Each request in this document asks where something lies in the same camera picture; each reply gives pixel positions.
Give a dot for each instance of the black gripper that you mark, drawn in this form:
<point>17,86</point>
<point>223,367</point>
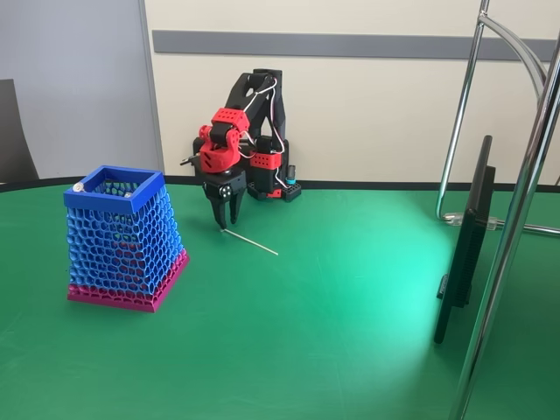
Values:
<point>224,185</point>

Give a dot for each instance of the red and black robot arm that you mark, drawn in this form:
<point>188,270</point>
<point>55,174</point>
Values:
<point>227,144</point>

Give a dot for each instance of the blue and pink mesh basket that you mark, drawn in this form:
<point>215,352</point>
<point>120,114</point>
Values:
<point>122,245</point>

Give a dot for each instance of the green cloth with black edge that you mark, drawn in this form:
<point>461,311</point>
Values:
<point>284,328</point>

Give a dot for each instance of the dark brown chair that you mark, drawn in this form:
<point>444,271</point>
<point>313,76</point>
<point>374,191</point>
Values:
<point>13,144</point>

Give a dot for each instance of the black LED light panel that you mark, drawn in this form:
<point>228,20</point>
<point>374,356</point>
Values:
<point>470,245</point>

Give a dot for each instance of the chrome tube stand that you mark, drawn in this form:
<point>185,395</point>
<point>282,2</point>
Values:
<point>503,280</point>

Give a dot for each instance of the grey wall rail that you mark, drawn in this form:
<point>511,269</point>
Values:
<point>350,46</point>

